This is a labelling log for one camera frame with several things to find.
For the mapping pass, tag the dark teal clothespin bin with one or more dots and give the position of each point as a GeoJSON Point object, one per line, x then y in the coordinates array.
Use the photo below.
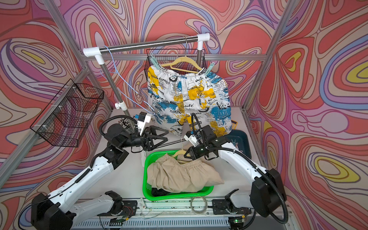
{"type": "Point", "coordinates": [240, 140]}

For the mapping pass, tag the printed white blue yellow shorts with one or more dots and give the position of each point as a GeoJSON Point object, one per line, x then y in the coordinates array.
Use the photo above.
{"type": "Point", "coordinates": [174, 97]}

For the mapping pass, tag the yellow calculator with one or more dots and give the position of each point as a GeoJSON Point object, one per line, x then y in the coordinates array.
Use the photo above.
{"type": "Point", "coordinates": [234, 124]}

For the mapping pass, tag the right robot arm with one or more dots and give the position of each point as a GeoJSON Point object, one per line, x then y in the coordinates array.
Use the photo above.
{"type": "Point", "coordinates": [267, 196]}

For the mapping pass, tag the clear tape roll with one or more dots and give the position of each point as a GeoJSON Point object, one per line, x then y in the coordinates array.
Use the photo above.
{"type": "Point", "coordinates": [198, 205]}

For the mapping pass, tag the yellow hanger front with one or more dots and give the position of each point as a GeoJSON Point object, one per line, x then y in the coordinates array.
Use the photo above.
{"type": "Point", "coordinates": [185, 63]}

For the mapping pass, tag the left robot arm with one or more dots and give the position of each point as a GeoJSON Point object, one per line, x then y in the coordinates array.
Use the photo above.
{"type": "Point", "coordinates": [59, 209]}

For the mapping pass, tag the beige shorts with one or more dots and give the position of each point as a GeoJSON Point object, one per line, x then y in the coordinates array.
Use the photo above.
{"type": "Point", "coordinates": [170, 175]}

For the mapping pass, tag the black shorts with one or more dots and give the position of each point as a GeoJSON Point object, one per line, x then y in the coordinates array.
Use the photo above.
{"type": "Point", "coordinates": [159, 192]}

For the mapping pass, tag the black wire basket wall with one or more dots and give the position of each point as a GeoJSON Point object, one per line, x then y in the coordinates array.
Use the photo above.
{"type": "Point", "coordinates": [70, 118]}
{"type": "Point", "coordinates": [164, 55]}

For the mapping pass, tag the black wire basket back wall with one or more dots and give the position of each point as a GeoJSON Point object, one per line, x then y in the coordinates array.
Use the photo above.
{"type": "Point", "coordinates": [164, 55]}

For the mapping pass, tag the green clothespin near rack top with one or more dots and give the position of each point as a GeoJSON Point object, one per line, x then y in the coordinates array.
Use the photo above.
{"type": "Point", "coordinates": [154, 61]}

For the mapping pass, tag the black wire basket left wall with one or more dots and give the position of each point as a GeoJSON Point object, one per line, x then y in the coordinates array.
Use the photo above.
{"type": "Point", "coordinates": [70, 118]}

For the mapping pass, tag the yellow hanger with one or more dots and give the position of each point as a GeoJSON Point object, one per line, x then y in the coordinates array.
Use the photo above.
{"type": "Point", "coordinates": [179, 155]}
{"type": "Point", "coordinates": [185, 63]}

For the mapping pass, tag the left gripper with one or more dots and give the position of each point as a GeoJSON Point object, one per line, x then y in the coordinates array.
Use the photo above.
{"type": "Point", "coordinates": [146, 141]}

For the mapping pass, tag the clothes rack with steel bar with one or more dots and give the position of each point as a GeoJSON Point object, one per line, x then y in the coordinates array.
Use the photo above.
{"type": "Point", "coordinates": [97, 53]}

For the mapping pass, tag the green clothespin on printed shorts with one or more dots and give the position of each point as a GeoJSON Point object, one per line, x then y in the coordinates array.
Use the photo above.
{"type": "Point", "coordinates": [208, 69]}

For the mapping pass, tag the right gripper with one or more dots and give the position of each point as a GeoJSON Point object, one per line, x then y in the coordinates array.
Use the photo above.
{"type": "Point", "coordinates": [195, 155]}

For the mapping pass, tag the green plastic basket tray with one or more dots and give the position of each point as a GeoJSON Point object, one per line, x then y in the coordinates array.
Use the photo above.
{"type": "Point", "coordinates": [147, 185]}

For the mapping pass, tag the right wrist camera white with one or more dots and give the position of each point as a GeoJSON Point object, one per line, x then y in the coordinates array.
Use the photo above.
{"type": "Point", "coordinates": [190, 137]}

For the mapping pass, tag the cup of pens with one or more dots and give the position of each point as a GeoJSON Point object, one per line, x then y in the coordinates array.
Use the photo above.
{"type": "Point", "coordinates": [125, 123]}

